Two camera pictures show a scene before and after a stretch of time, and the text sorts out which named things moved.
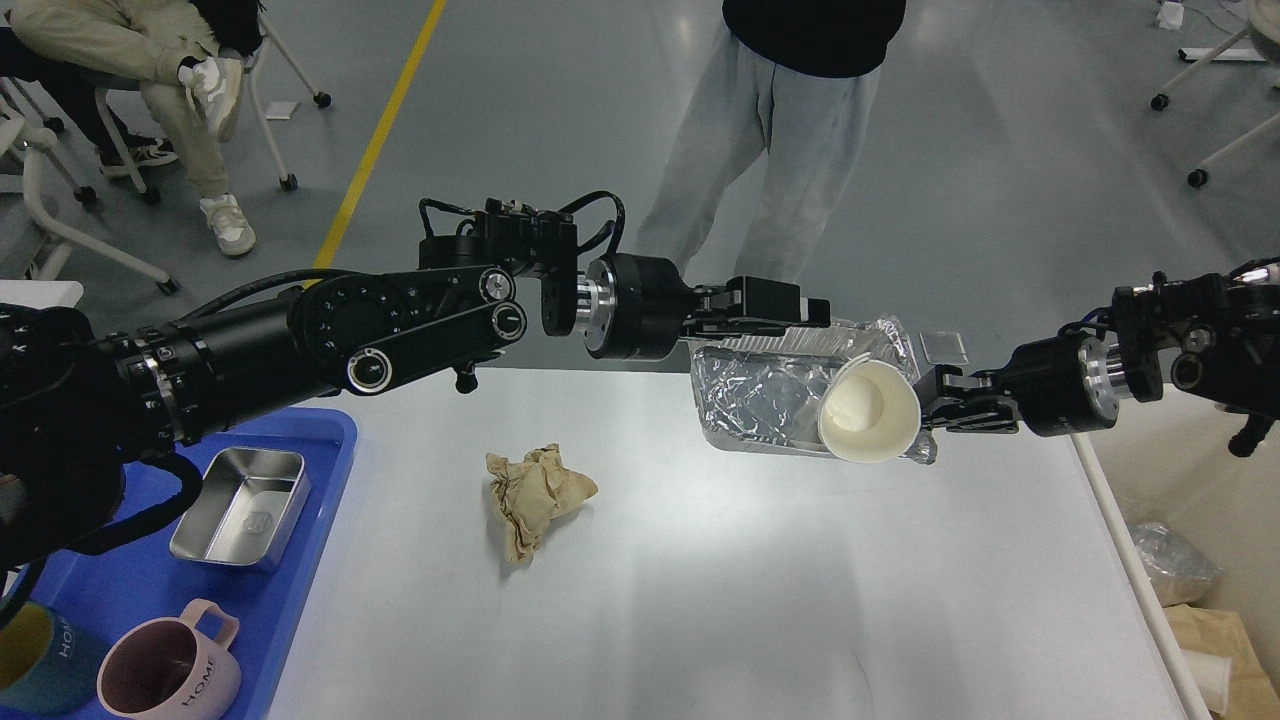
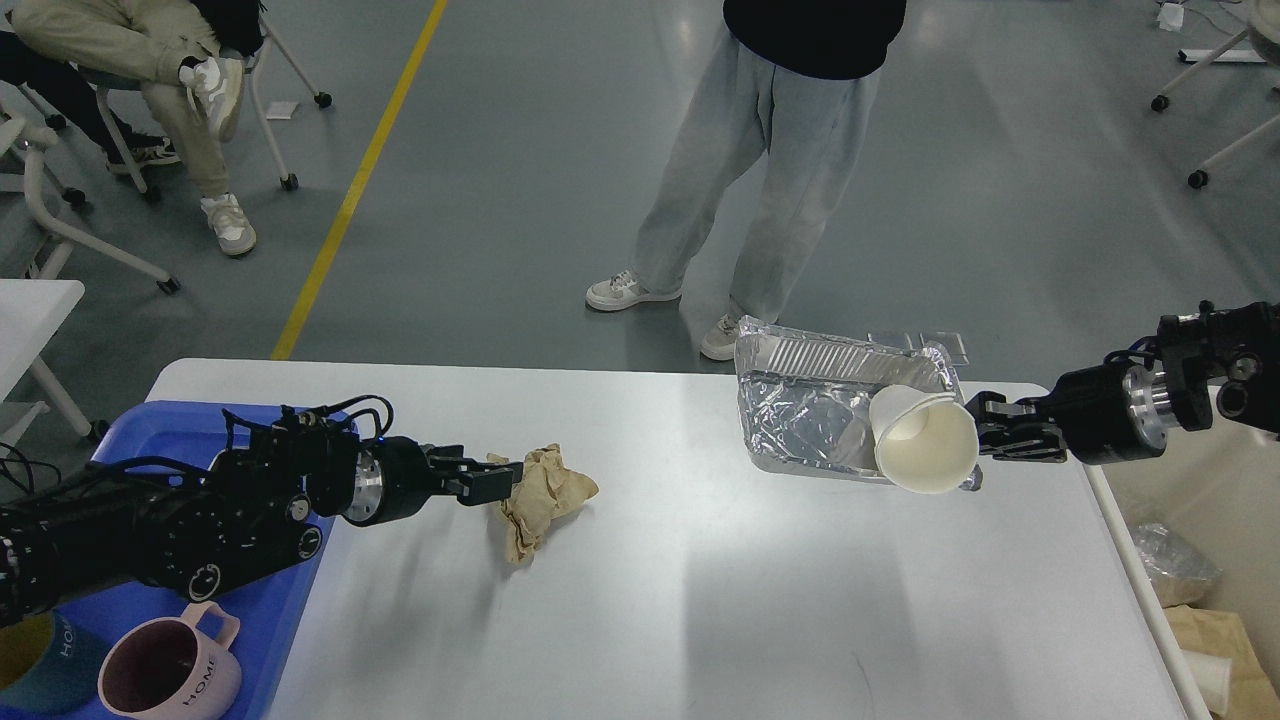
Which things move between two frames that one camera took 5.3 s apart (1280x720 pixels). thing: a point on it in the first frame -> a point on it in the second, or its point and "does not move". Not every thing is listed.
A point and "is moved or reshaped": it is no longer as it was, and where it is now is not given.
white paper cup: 869,410 -> 925,442
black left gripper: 635,307 -> 392,475
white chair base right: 1263,24 does not move
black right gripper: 1063,385 -> 1106,414
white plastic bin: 1168,462 does not move
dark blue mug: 47,666 does not move
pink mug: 170,668 does not move
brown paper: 531,493 does not move
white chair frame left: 23,139 does not move
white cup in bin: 1213,675 does not move
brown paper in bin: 1222,634 does not move
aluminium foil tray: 761,393 is moved or reshaped
